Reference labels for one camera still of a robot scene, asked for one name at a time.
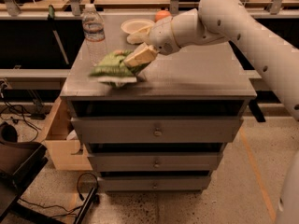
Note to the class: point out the orange fruit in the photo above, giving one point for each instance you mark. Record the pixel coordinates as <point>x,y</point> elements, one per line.
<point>162,14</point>

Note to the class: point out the clear plastic water bottle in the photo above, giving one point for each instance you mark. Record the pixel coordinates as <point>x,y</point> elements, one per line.
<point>93,28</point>

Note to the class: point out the grey drawer cabinet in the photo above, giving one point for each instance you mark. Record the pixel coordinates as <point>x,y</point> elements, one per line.
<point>204,82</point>

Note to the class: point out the green handled tool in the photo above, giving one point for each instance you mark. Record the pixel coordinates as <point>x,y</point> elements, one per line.
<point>51,14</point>

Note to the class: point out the green jalapeno chip bag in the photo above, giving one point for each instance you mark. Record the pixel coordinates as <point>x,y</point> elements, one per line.
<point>113,71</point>

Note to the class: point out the bottom grey drawer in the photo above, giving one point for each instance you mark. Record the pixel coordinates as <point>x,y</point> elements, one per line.
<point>156,183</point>

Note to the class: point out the middle grey drawer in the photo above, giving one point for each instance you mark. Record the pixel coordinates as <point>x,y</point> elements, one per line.
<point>150,162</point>

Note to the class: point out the top grey drawer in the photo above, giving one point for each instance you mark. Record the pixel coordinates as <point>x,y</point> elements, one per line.
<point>156,130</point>

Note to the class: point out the light wooden box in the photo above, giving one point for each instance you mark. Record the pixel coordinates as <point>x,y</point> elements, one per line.
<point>66,153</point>

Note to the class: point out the grey drawer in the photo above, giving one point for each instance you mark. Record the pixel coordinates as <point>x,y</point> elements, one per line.
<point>156,130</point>
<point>156,183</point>
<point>150,162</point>

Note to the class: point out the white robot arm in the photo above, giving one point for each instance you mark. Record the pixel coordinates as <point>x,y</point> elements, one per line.
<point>214,21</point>

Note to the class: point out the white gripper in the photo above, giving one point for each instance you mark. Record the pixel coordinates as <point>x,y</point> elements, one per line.
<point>161,35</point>

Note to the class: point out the white paper bowl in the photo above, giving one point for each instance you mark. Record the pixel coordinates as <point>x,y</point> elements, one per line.
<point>134,25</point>

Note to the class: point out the black cart frame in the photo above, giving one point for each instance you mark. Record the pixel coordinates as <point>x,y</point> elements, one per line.
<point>20,163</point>

